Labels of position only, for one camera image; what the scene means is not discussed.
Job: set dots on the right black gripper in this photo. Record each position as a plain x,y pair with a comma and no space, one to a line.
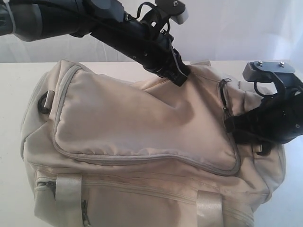
261,116

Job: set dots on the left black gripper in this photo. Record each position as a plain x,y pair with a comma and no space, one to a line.
156,55

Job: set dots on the beige fabric duffel bag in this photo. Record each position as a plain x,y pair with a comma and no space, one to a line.
101,152

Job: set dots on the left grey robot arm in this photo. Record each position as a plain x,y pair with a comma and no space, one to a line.
32,20

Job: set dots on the white backdrop curtain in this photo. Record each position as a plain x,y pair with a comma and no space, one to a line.
215,30

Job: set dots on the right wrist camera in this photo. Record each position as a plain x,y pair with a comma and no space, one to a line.
261,71

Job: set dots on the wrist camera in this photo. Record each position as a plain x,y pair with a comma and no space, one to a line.
175,9
261,71

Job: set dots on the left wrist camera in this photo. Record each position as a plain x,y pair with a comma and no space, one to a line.
175,9

